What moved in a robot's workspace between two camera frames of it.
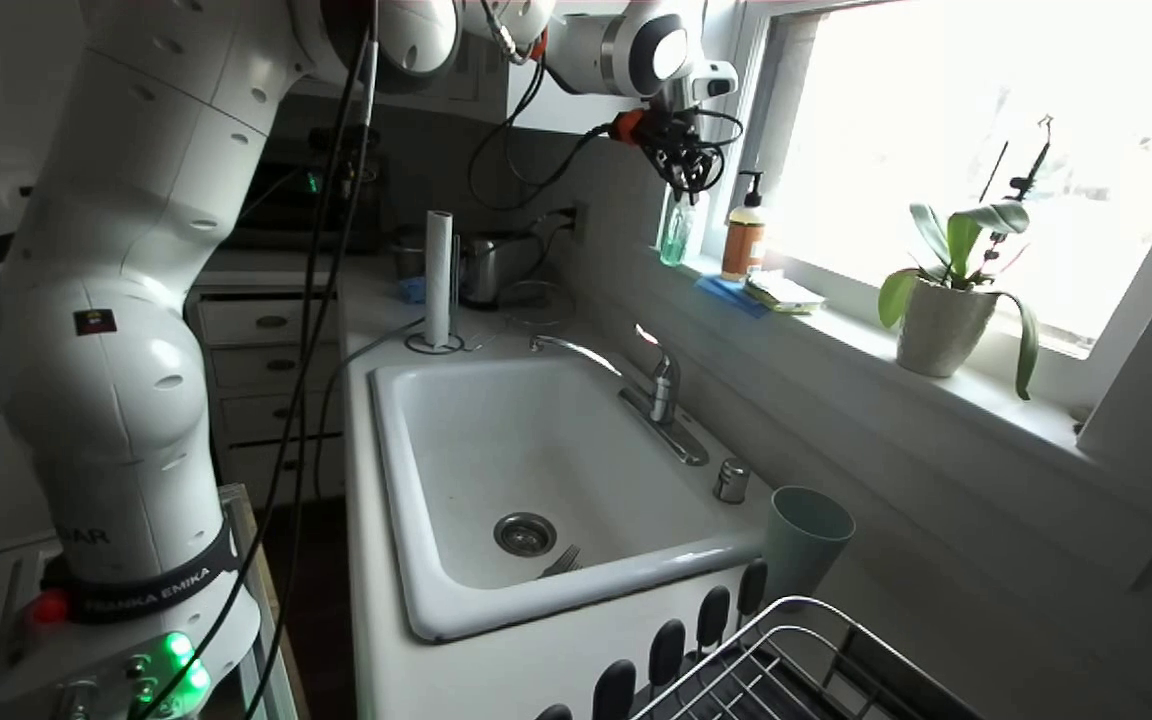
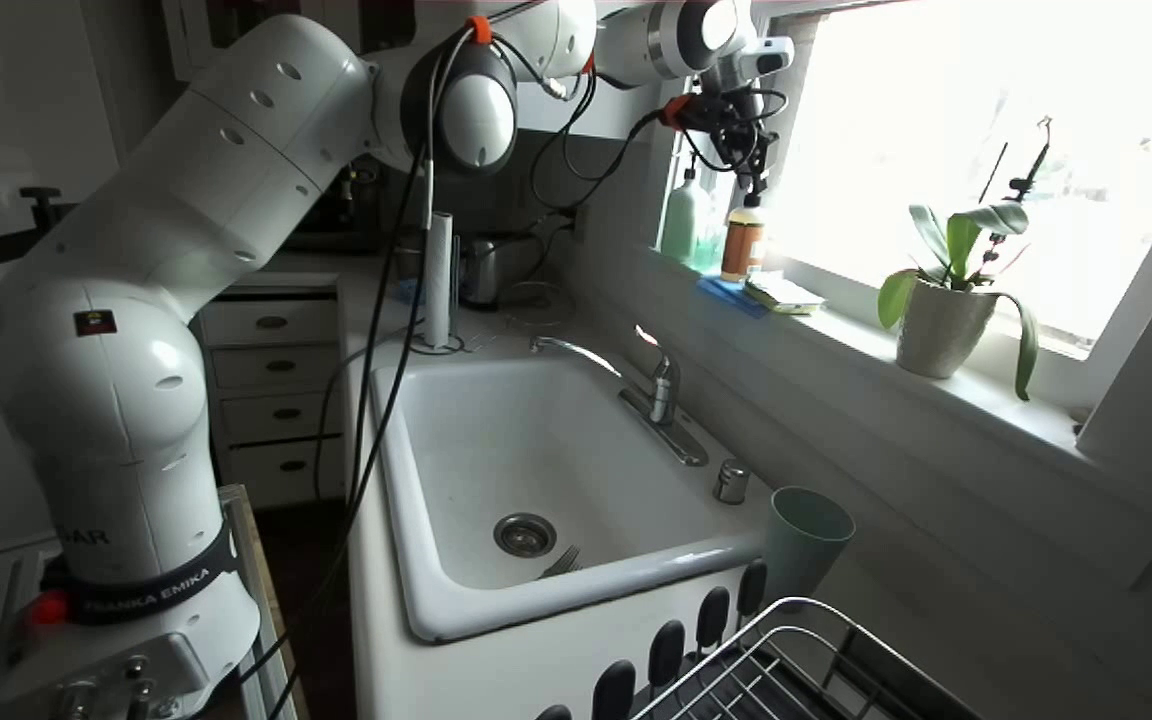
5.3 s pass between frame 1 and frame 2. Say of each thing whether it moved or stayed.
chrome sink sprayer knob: stayed
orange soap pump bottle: stayed
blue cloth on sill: stayed
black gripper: moved
